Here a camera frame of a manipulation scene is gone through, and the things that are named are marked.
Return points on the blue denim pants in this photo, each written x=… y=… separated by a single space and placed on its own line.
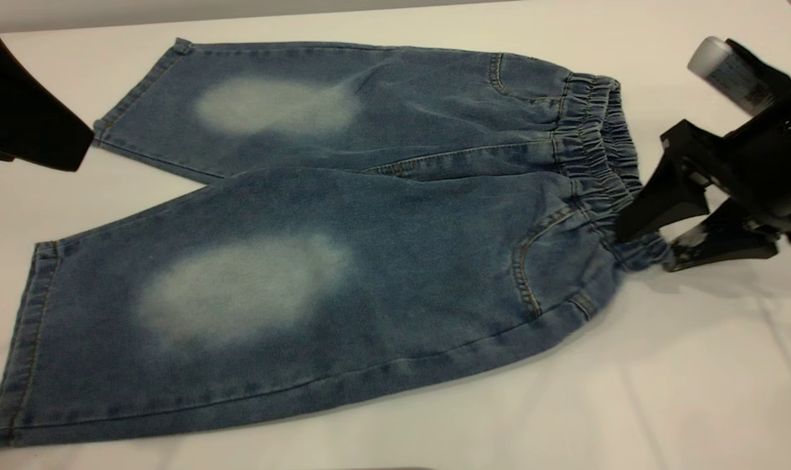
x=395 y=261

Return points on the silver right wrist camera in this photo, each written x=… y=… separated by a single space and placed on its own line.
x=728 y=72

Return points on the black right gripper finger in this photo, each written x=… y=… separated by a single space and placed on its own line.
x=669 y=196
x=728 y=238

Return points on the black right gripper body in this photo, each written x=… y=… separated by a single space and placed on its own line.
x=767 y=163

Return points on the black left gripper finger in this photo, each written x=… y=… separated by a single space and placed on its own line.
x=23 y=111

